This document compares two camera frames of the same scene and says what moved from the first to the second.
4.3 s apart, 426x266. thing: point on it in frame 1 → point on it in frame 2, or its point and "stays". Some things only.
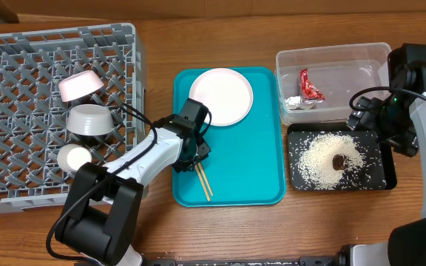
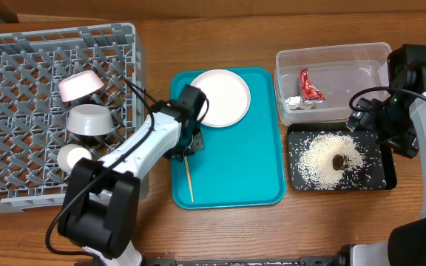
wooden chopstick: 205,189 → 189,180
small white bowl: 79,85 stays
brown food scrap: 338,162 stays
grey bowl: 90,120 stays
